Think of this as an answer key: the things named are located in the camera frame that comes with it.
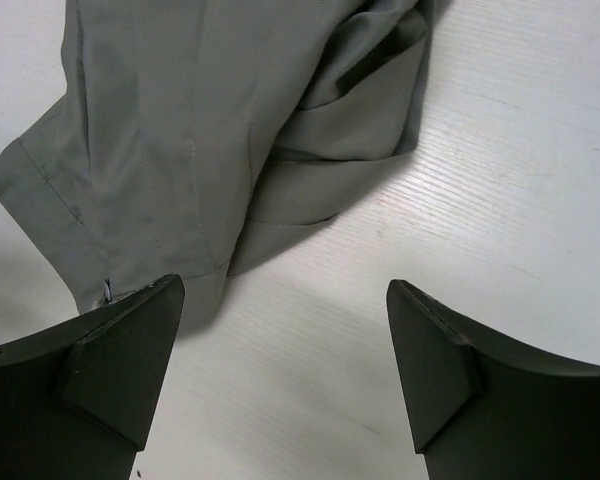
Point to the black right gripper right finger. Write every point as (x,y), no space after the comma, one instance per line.
(482,405)

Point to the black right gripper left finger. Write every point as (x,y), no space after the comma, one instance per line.
(77,400)

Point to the grey pleated skirt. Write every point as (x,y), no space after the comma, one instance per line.
(204,138)

